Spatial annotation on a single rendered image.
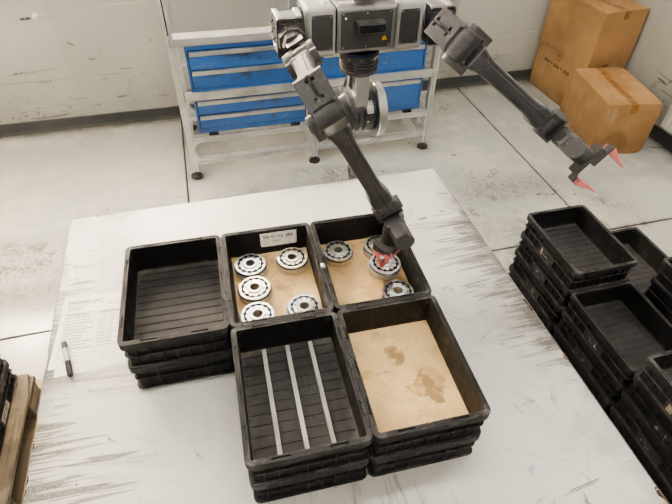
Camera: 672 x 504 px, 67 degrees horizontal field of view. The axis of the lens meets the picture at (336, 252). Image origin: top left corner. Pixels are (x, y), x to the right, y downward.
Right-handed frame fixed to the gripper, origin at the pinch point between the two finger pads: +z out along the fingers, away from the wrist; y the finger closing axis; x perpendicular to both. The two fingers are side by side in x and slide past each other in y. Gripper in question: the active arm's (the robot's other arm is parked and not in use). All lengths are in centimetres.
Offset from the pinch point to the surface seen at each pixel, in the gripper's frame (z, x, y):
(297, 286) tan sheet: 7.4, 18.2, -22.9
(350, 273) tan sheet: 6.7, 8.4, -7.3
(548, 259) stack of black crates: 35, -38, 80
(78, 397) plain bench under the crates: 23, 46, -88
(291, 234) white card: 1.2, 31.7, -10.7
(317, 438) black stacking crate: 6, -20, -59
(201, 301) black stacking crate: 9, 38, -47
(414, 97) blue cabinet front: 52, 97, 190
